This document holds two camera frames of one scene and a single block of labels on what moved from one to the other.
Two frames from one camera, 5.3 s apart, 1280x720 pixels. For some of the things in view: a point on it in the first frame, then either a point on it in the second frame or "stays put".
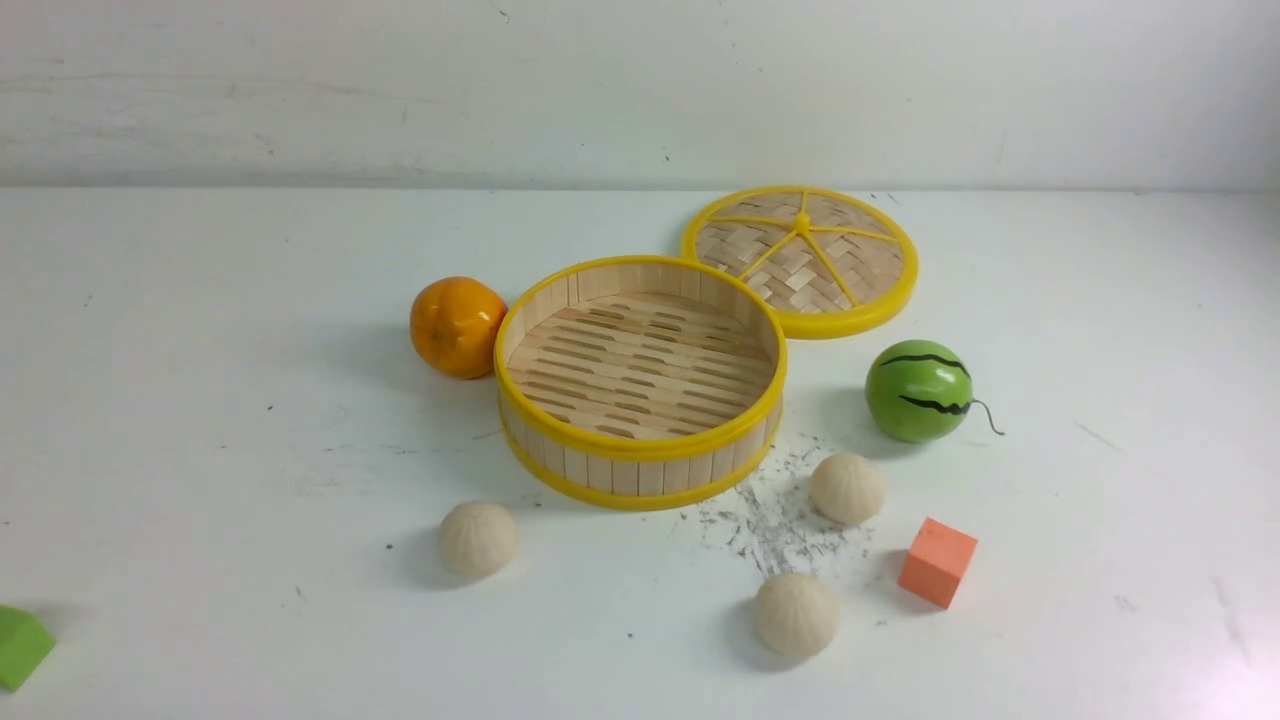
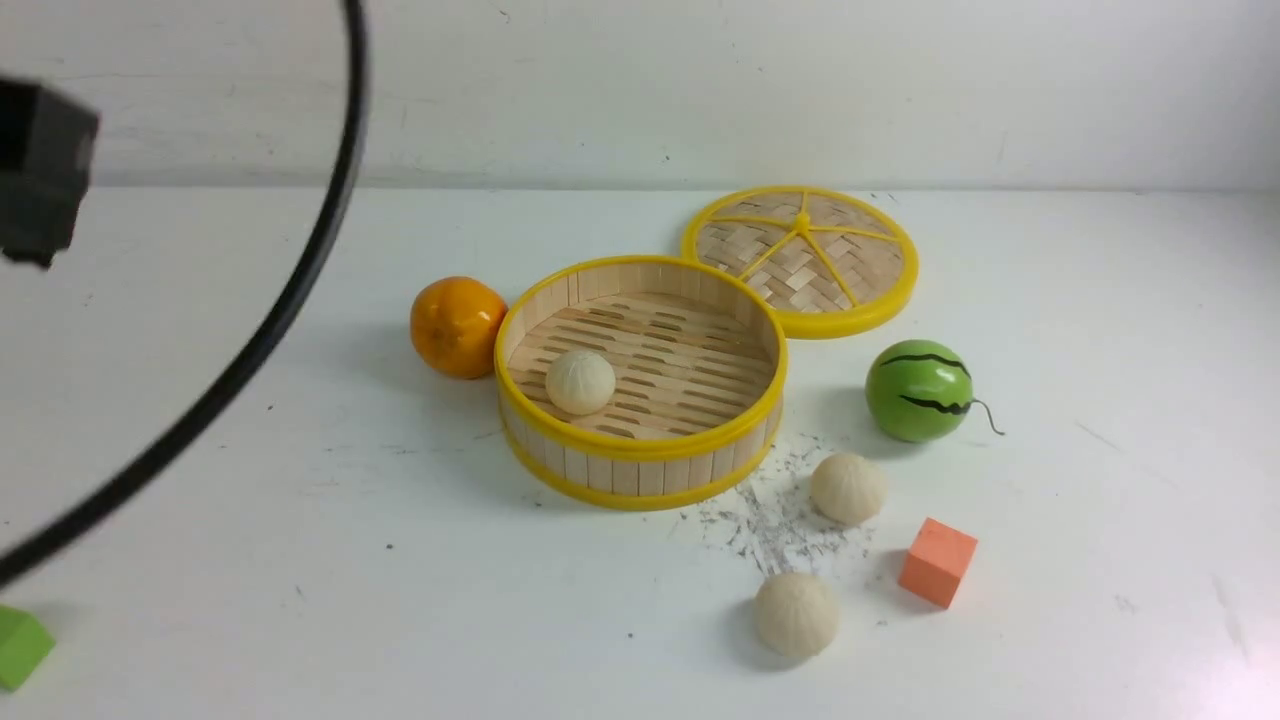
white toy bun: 848,489 stays put
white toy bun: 478,538 -> 579,382
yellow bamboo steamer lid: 831,259 stays put
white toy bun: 796,614 stays put
